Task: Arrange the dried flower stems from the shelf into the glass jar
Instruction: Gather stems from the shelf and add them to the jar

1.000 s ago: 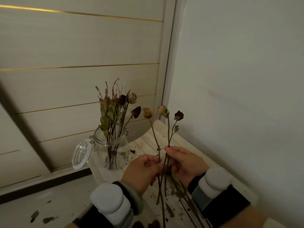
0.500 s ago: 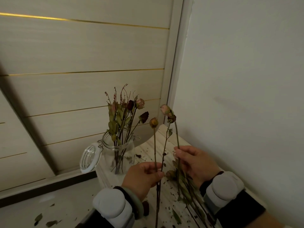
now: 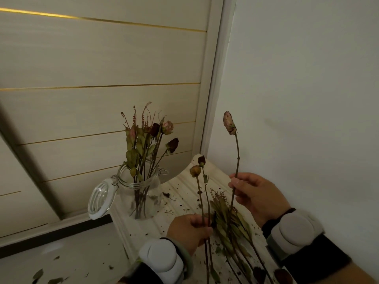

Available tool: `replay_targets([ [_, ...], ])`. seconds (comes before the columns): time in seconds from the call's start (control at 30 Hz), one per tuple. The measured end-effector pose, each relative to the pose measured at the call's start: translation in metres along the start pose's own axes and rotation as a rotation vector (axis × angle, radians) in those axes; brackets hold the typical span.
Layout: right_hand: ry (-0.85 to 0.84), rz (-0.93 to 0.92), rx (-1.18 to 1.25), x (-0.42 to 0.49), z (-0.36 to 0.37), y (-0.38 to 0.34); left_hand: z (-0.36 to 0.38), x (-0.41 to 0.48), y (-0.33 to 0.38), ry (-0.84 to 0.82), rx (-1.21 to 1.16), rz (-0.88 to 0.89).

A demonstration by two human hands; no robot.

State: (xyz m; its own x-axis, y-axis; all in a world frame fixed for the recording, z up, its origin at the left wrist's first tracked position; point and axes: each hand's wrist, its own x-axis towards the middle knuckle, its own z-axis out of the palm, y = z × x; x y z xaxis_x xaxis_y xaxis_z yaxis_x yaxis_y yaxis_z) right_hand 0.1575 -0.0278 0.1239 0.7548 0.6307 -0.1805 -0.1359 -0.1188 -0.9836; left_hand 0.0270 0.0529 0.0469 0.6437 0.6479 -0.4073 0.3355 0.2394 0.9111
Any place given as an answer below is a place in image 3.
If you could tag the person's left hand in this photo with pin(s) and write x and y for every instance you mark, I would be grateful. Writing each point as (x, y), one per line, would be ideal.
(183, 230)

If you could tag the person's right hand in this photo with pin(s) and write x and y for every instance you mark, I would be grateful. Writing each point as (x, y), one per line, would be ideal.
(263, 198)

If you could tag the person's left thumb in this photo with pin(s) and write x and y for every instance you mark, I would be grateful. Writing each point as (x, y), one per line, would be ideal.
(199, 220)

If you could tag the person's right fingers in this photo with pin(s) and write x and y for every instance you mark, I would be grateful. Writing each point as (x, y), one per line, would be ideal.
(244, 184)

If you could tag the dried dark rose stem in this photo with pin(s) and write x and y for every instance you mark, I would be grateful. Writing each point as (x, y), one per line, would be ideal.
(202, 160)

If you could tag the dried tan rose stem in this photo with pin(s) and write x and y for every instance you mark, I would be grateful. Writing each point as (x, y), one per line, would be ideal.
(195, 171)

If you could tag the dried pink rose stem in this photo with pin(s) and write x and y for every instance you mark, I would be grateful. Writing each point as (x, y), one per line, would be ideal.
(229, 122)

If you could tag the person's right forearm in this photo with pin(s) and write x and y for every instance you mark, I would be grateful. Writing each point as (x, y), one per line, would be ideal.
(355, 275)

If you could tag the pile of dried leafy stems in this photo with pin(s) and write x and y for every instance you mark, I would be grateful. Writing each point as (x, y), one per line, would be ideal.
(234, 230)

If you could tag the white round wrist tracker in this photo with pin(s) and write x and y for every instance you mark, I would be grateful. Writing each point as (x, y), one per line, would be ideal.
(161, 257)
(296, 230)

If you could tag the clear glass clip-lid jar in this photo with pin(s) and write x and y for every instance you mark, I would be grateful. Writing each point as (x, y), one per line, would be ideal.
(127, 198)

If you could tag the bunch of dried flowers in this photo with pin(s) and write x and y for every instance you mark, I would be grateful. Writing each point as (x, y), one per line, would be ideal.
(142, 144)

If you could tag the beige gold-striped sliding door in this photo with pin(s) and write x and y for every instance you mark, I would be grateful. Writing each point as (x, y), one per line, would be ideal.
(103, 100)

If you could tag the white door frame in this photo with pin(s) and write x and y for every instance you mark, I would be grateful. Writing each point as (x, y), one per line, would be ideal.
(217, 70)

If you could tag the dark floor door rail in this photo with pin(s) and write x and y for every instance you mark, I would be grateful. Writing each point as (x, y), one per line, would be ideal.
(53, 238)

